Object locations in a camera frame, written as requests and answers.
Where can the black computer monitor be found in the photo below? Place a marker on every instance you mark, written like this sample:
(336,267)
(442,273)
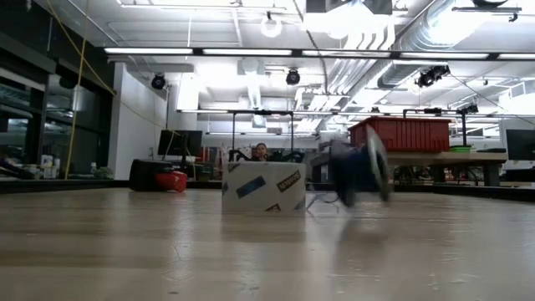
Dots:
(520,144)
(179,143)

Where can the black camera stand rig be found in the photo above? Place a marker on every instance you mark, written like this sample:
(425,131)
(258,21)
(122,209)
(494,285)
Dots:
(464,125)

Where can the black case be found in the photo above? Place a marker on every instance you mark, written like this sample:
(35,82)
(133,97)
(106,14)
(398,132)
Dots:
(144,175)

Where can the white plastic container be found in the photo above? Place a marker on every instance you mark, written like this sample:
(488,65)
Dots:
(47,167)

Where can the wooden workbench grey legs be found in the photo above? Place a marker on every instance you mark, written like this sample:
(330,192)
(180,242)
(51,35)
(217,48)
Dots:
(439,158)

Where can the person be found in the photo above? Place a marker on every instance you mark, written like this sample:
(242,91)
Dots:
(261,150)

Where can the large red plastic bin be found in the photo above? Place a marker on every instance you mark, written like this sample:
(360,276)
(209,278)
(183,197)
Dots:
(414,136)

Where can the black background robot arm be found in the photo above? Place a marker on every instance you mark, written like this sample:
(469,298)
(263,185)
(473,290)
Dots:
(292,156)
(240,155)

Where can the black ceiling spotlight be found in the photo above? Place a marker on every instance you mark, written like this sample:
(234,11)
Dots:
(430,76)

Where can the red object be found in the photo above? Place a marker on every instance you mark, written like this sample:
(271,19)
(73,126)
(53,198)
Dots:
(175,182)

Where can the black round ceiling speaker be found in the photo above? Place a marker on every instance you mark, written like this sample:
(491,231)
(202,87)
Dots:
(293,77)
(158,82)

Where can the green bowl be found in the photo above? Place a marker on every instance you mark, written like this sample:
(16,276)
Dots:
(460,149)

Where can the overhead LED light bar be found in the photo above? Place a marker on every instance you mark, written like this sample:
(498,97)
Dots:
(251,52)

